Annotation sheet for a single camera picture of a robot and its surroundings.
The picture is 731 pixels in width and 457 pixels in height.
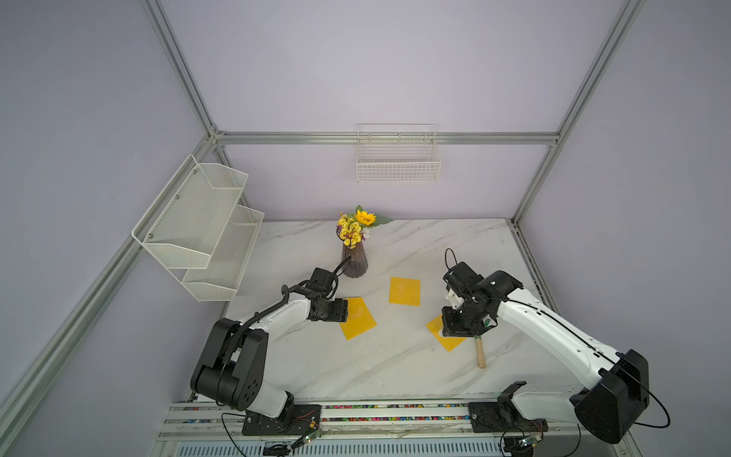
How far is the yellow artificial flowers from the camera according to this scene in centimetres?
86

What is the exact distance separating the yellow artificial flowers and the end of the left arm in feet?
0.27

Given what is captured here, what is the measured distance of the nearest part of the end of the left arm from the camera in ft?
2.25
